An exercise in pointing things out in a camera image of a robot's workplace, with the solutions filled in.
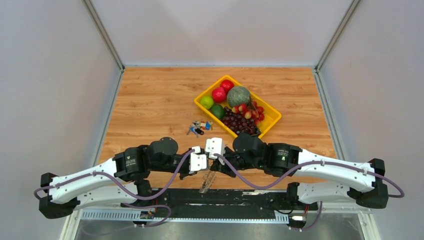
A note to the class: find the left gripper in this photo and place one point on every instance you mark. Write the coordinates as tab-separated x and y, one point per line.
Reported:
186	173

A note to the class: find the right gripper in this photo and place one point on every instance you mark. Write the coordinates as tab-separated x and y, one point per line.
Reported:
216	165

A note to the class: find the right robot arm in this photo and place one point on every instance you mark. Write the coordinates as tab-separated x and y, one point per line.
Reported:
342	180

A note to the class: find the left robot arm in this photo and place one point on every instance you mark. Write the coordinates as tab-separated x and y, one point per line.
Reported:
134	177

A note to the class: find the pile of tagged keys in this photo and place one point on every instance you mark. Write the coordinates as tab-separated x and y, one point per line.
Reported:
198	128

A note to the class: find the purple grape bunch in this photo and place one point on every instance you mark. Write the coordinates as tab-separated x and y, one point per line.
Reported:
238	124

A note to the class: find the dark green lime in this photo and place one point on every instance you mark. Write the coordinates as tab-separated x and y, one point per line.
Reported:
218	111

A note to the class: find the yellow plastic tray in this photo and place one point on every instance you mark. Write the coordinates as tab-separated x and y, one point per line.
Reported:
272	116

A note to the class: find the green netted melon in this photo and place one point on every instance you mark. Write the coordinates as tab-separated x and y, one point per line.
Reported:
238	95

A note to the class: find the light green apple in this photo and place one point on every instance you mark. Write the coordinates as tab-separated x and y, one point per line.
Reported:
207	102

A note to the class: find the red apple near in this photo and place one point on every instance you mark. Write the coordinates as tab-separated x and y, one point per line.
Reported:
219	95

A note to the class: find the red apple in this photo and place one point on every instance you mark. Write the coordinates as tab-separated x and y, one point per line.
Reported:
227	85
219	95

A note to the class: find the red apple far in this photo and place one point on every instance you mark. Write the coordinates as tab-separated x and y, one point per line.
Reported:
227	85

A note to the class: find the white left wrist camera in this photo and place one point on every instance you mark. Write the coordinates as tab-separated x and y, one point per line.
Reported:
198	160

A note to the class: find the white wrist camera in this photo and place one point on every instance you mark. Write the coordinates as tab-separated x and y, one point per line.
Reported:
214	146
198	160

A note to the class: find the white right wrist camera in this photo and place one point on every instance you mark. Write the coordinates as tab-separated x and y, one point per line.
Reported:
214	146

